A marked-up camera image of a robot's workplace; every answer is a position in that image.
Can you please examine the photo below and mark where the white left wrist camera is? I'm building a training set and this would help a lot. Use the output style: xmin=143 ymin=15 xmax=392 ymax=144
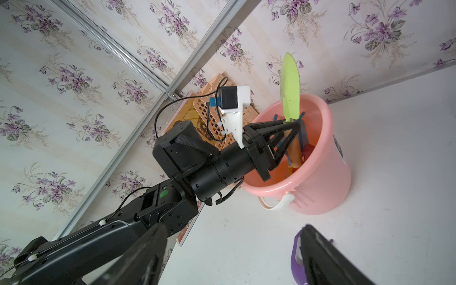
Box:
xmin=210 ymin=85 xmax=250 ymax=149

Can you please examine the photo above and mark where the red brown flat box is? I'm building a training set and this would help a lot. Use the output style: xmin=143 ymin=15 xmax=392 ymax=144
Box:
xmin=176 ymin=201 xmax=205 ymax=247

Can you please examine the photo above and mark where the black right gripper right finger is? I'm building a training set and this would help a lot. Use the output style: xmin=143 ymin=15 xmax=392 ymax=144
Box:
xmin=300 ymin=224 xmax=374 ymax=285

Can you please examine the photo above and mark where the red shovel wooden handle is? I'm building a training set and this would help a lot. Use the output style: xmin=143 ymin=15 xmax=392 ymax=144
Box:
xmin=302 ymin=144 xmax=315 ymax=162

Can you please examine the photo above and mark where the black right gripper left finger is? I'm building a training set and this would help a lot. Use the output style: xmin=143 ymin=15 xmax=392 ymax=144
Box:
xmin=93 ymin=223 xmax=168 ymax=285

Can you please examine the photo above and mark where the purple rake pink handle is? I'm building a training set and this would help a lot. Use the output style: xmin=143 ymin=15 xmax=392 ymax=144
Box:
xmin=290 ymin=225 xmax=331 ymax=285

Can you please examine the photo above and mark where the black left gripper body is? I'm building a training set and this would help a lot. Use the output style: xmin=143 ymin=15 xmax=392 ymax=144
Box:
xmin=243 ymin=125 xmax=276 ymax=181

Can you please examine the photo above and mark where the beige plastic file organizer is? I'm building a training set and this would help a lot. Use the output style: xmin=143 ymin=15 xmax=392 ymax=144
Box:
xmin=193 ymin=74 xmax=259 ymax=149

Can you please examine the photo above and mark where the yellow lettered book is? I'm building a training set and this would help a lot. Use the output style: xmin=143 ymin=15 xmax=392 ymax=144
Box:
xmin=165 ymin=99 xmax=200 ymax=132

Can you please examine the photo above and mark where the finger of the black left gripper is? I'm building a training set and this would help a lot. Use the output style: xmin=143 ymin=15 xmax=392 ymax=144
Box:
xmin=247 ymin=119 xmax=293 ymax=137
xmin=268 ymin=122 xmax=300 ymax=167

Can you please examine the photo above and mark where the green trowel wooden handle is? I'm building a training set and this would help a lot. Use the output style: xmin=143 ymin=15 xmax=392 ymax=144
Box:
xmin=280 ymin=52 xmax=303 ymax=169

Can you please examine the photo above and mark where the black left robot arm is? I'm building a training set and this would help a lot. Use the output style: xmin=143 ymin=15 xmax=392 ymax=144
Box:
xmin=1 ymin=120 xmax=300 ymax=285

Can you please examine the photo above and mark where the pink plastic bucket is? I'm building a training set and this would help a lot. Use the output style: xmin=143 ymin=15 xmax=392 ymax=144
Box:
xmin=242 ymin=94 xmax=352 ymax=215

